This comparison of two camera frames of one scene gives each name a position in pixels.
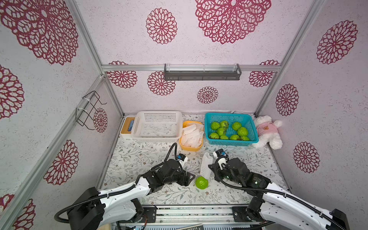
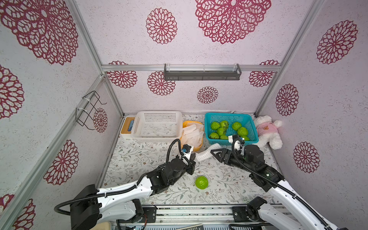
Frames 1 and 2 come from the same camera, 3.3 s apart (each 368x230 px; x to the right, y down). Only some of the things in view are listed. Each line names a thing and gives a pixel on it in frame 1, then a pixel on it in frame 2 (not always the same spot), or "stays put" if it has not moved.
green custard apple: [201, 182] stays put
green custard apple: [236, 125] stays put
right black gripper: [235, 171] → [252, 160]
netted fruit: [207, 159] → [207, 152]
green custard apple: [245, 138] stays put
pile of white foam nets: [192, 134] stays put
